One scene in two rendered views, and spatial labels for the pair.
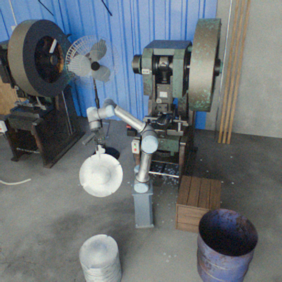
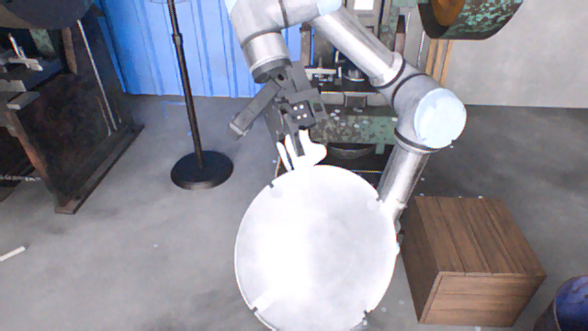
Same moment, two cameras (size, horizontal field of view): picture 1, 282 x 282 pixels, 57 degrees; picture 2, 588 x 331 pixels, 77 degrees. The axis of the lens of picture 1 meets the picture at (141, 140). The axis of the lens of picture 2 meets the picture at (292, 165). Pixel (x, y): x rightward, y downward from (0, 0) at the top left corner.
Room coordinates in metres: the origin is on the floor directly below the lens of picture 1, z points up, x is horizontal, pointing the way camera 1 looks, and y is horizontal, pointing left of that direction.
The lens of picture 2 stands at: (1.00, 0.44, 1.44)
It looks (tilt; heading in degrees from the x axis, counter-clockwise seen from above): 37 degrees down; 345
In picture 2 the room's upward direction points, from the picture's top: straight up
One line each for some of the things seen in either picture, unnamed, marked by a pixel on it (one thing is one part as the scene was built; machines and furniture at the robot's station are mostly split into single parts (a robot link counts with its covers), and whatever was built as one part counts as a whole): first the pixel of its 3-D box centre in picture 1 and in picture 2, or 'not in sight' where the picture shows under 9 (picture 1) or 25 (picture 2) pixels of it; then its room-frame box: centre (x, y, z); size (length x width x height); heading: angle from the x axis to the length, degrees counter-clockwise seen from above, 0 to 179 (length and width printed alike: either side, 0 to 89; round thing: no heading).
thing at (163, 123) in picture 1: (161, 129); (356, 93); (2.35, -0.21, 0.72); 0.25 x 0.14 x 0.14; 161
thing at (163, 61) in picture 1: (165, 71); not in sight; (2.51, -0.27, 1.27); 0.21 x 0.12 x 0.34; 161
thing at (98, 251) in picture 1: (98, 250); not in sight; (1.23, 0.37, 0.33); 0.29 x 0.29 x 0.01
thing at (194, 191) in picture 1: (198, 204); (461, 259); (1.78, -0.51, 0.18); 0.40 x 0.38 x 0.35; 163
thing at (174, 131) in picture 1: (165, 124); (353, 85); (2.51, -0.27, 0.68); 0.45 x 0.30 x 0.06; 71
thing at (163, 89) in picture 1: (164, 95); (362, 6); (2.47, -0.26, 1.04); 0.17 x 0.15 x 0.30; 161
